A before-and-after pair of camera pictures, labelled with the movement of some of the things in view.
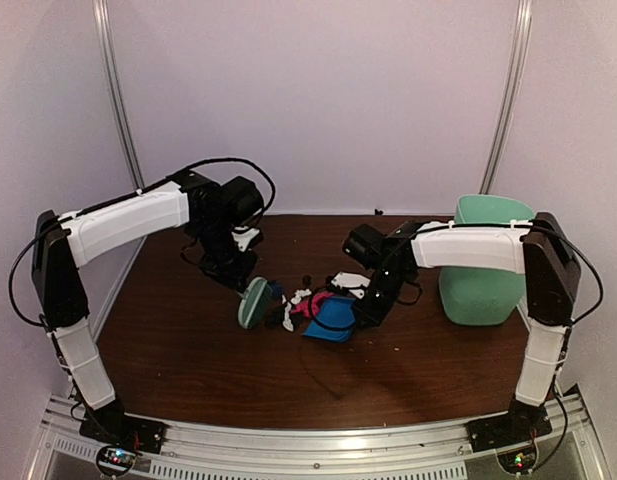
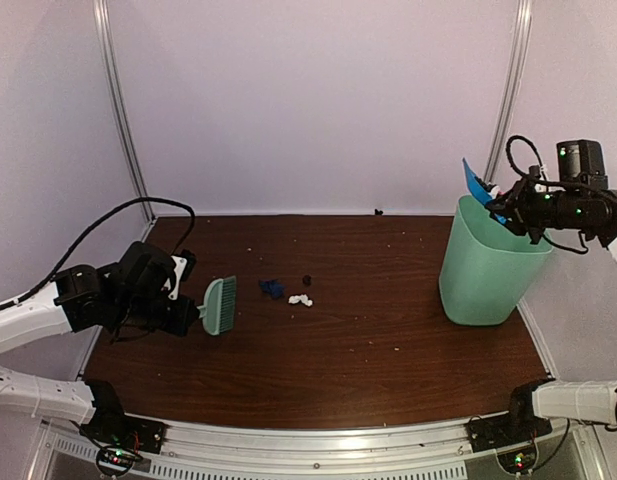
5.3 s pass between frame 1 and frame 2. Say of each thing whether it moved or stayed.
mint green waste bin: stayed
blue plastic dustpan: moved
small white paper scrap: moved
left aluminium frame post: stayed
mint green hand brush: moved
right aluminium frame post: stayed
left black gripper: moved
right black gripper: moved
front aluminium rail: stayed
